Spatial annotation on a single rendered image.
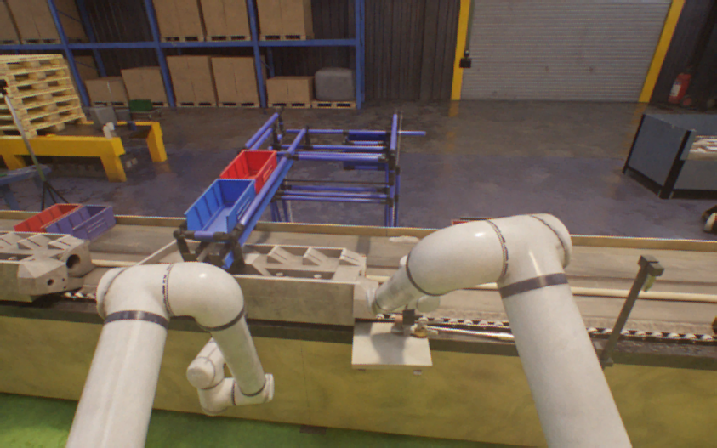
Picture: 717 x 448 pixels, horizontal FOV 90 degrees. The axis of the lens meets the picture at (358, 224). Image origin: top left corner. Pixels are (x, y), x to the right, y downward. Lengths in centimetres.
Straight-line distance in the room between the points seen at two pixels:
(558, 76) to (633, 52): 190
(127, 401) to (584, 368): 77
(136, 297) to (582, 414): 82
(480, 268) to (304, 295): 98
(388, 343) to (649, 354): 103
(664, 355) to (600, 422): 122
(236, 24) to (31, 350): 935
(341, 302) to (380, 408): 66
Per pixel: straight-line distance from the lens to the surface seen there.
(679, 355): 194
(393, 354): 147
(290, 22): 1039
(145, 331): 85
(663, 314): 216
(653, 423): 225
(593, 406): 70
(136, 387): 82
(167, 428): 247
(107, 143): 603
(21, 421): 295
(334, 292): 148
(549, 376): 69
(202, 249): 148
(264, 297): 158
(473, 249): 65
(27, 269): 216
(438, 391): 184
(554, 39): 1214
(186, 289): 85
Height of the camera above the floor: 190
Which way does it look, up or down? 29 degrees down
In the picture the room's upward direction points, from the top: 1 degrees counter-clockwise
